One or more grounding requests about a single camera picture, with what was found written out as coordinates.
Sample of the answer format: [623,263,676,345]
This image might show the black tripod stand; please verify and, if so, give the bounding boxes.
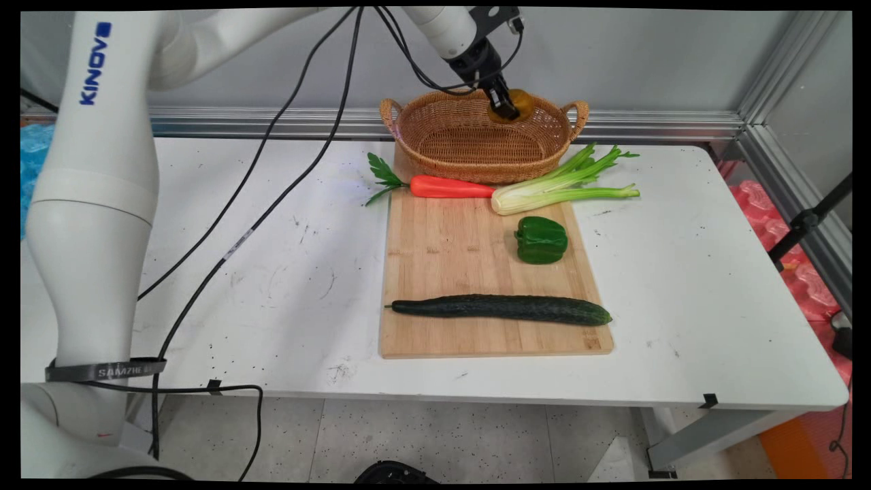
[768,174,853,273]

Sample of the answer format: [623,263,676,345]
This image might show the woven wicker basket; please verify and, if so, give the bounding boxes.
[380,89,591,186]

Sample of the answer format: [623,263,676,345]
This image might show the thin black floor cable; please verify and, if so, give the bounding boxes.
[828,380,853,478]

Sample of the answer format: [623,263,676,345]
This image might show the slanted aluminium frame rail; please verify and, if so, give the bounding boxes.
[738,126,853,321]

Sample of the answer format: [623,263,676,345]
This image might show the plain black cable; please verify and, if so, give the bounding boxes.
[137,7,359,302]

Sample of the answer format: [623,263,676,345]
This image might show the black cable with white label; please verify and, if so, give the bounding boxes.
[150,7,365,461]

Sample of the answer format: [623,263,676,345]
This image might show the grey metal table leg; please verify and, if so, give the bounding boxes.
[121,393,165,455]
[645,407,808,478]

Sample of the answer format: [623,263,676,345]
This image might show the grey velcro strap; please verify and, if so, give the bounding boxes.
[45,358,168,383]

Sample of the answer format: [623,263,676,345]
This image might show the bamboo cutting board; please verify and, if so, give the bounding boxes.
[379,143,615,360]

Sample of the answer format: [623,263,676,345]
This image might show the green toy bell pepper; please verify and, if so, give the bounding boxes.
[514,216,570,265]

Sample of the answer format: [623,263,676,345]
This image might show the horizontal aluminium frame rail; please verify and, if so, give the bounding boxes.
[20,105,746,142]

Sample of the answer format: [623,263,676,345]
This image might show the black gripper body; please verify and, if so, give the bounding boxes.
[445,39,509,91]

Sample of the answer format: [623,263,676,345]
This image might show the black round object on floor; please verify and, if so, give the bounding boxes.
[354,461,440,484]

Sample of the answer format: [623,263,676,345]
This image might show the dark green toy cucumber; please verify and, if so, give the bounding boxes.
[385,294,613,327]

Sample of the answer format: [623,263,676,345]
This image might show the orange floor mat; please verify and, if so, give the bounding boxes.
[757,407,853,479]

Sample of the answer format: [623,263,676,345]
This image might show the green toy celery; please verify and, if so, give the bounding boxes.
[491,142,641,216]

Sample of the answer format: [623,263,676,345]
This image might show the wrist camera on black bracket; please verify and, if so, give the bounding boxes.
[468,7,525,36]

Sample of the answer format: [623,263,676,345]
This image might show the black cable hanging below table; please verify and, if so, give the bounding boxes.
[80,381,265,481]

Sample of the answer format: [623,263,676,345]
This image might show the red foam mat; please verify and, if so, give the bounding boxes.
[718,160,853,389]

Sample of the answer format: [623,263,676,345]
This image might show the small black box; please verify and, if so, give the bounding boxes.
[831,312,853,361]

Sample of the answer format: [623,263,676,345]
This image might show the blue foam mat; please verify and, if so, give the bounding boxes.
[20,122,56,240]

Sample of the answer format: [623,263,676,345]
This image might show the upright aluminium frame post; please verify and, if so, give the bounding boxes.
[738,10,842,127]

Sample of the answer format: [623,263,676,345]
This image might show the brown toy potato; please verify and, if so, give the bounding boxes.
[487,88,536,125]

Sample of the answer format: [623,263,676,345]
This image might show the orange toy carrot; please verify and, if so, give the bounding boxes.
[365,152,497,207]

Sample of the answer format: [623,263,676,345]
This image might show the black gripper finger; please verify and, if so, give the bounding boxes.
[488,80,522,124]

